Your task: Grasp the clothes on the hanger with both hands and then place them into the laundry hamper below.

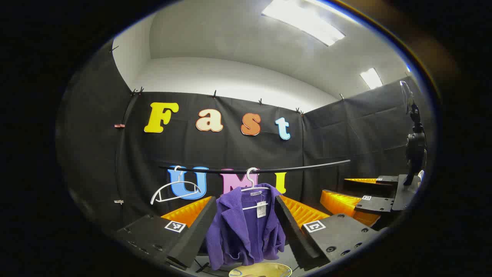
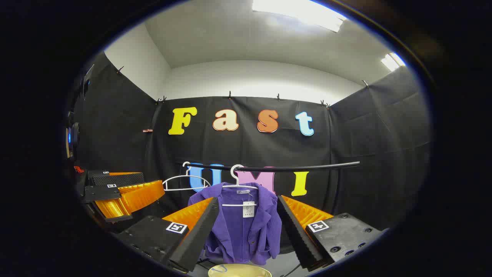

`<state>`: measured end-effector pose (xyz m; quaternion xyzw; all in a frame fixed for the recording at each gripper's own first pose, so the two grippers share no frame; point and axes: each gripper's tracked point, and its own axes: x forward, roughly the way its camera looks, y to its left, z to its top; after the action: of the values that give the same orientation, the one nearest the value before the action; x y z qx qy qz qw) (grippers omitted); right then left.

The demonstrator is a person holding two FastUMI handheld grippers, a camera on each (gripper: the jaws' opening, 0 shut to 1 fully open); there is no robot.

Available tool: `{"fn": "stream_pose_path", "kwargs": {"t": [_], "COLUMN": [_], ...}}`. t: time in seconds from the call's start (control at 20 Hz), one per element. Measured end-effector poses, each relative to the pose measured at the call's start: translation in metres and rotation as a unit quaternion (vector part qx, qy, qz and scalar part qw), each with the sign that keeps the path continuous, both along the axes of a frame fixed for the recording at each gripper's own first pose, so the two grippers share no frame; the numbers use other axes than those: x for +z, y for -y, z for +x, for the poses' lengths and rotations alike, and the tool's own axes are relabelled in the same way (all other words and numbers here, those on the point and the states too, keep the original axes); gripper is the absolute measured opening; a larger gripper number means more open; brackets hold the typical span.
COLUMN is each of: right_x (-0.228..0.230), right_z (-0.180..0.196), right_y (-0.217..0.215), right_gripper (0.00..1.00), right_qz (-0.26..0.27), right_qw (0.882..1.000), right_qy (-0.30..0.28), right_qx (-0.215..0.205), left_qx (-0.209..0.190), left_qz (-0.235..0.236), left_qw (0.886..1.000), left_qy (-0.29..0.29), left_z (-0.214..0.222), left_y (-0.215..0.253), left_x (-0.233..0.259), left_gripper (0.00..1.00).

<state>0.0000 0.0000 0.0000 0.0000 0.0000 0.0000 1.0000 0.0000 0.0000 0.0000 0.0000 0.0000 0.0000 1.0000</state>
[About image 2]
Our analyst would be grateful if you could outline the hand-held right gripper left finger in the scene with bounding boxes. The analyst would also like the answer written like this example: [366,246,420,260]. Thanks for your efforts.
[115,197,220,273]

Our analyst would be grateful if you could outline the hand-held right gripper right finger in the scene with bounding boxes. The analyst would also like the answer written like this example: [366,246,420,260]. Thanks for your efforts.
[277,195,385,272]

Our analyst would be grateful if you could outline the purple knit jacket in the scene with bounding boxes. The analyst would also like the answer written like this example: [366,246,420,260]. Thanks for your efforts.
[188,182,283,266]

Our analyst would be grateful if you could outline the beige laundry hamper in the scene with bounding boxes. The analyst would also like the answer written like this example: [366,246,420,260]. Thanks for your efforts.
[208,264,273,277]

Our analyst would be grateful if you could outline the white clothes hanger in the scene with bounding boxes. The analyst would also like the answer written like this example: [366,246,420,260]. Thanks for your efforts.
[222,164,259,207]
[162,162,211,192]

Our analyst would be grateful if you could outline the row of black backdrop clips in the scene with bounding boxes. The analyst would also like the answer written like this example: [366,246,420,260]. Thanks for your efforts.
[115,65,369,106]

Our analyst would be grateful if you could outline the small ceiling light panel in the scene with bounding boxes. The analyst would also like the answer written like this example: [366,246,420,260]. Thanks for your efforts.
[381,52,406,72]

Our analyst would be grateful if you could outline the large ceiling light panel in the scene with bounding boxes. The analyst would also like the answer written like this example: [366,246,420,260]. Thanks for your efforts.
[252,0,346,33]

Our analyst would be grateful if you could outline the black cable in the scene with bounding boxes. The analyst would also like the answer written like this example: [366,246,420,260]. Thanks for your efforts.
[280,263,301,277]

